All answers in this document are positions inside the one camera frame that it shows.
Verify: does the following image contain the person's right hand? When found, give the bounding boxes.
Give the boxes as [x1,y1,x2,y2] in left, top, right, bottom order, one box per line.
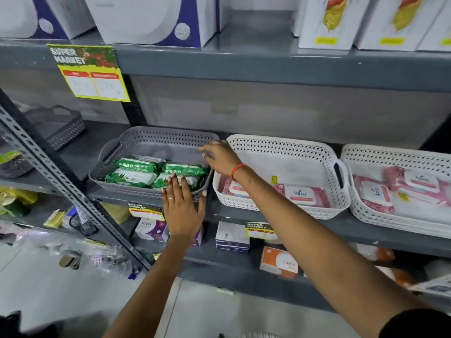
[199,140,244,178]

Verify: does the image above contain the yellow green snack packets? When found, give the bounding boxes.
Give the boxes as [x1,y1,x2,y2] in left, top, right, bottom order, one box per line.
[0,187,39,218]

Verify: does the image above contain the white perforated plastic basket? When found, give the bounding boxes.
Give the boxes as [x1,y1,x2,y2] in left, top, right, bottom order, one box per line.
[340,144,451,240]
[212,134,351,220]

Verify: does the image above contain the stack of white boxes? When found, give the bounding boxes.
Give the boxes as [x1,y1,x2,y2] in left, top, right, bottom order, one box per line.
[215,221,251,253]

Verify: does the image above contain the large yellow green price label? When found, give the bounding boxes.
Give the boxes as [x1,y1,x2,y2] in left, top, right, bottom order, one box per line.
[47,44,131,103]

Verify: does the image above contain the green wet wipes packet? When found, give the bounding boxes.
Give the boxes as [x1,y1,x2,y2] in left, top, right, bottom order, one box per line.
[105,168,158,188]
[151,173,206,191]
[162,162,210,177]
[115,156,166,174]

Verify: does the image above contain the small yellow green price label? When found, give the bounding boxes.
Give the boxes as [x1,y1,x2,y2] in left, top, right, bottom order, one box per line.
[245,222,280,242]
[128,203,166,222]

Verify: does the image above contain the pink wet wipes packet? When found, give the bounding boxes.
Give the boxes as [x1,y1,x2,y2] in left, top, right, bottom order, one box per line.
[218,177,251,200]
[275,184,332,209]
[353,175,397,214]
[384,166,451,207]

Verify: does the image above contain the white box with food picture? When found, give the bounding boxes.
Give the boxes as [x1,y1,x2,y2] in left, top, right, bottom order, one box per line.
[417,10,451,52]
[293,0,373,50]
[355,0,449,52]

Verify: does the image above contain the black sleeve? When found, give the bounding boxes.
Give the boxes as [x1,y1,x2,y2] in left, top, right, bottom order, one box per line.
[379,308,451,338]

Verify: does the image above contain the grey metal shelf rack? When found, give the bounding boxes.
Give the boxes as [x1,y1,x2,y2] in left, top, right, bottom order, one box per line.
[0,10,451,314]

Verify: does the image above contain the blue and white packet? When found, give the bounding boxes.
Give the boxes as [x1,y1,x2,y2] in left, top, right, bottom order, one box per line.
[63,206,97,237]

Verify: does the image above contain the person's left hand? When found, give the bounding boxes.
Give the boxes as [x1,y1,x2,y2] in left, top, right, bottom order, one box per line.
[161,173,208,240]

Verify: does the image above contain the small yellow packet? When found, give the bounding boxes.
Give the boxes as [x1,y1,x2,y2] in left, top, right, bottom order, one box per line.
[43,209,66,229]

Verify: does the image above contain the orange wrist thread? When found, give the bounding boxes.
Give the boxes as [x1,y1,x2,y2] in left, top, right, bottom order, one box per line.
[231,163,249,181]

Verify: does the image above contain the dark basket with green packet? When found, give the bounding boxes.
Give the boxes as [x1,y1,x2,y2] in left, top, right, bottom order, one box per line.
[0,150,35,179]

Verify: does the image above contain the person's right forearm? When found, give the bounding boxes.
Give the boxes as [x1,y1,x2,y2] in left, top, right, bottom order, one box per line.
[231,166,428,338]

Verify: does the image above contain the row of clear hanging packets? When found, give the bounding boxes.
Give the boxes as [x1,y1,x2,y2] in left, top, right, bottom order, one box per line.
[0,221,142,280]

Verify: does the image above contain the orange and white box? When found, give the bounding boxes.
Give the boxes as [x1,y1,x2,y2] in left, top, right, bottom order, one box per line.
[350,243,396,263]
[376,265,417,288]
[259,246,299,279]

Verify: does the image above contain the white and blue box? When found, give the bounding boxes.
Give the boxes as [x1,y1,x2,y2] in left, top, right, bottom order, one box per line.
[82,0,218,49]
[0,0,96,40]

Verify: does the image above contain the dark grey perforated basket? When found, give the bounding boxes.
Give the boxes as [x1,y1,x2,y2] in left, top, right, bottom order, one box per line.
[24,105,86,152]

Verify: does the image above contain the person's left forearm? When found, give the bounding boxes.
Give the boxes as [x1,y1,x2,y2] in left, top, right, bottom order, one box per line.
[102,237,195,338]

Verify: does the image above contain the slotted grey metal post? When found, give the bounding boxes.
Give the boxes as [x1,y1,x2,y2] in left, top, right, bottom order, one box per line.
[0,88,153,272]

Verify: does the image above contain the grey perforated plastic basket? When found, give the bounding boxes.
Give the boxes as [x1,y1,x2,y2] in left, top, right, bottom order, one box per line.
[89,126,220,202]

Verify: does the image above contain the printed paper sheet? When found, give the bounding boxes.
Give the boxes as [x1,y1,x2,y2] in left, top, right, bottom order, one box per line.
[408,274,451,298]

